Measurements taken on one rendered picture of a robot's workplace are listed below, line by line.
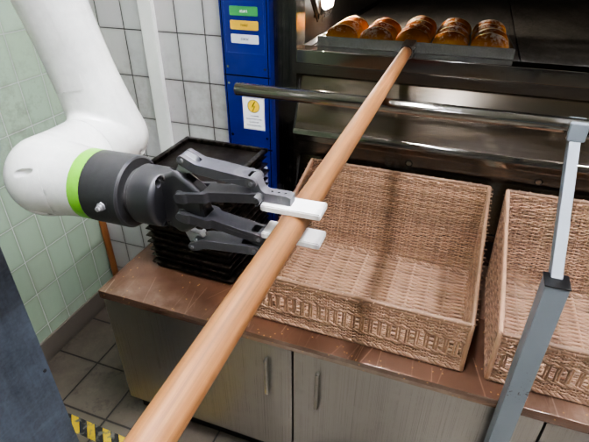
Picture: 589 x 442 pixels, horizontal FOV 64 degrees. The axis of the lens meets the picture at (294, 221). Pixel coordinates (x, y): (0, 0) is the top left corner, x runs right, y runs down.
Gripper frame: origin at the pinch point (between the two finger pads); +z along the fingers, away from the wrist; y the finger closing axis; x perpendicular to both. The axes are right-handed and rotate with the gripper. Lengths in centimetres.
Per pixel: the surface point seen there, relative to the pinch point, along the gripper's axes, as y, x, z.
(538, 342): 38, -31, 38
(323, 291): 47, -43, -7
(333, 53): 2, -92, -20
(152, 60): 9, -92, -81
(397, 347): 59, -42, 12
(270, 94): 4, -55, -25
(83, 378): 120, -46, -102
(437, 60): 2, -92, 9
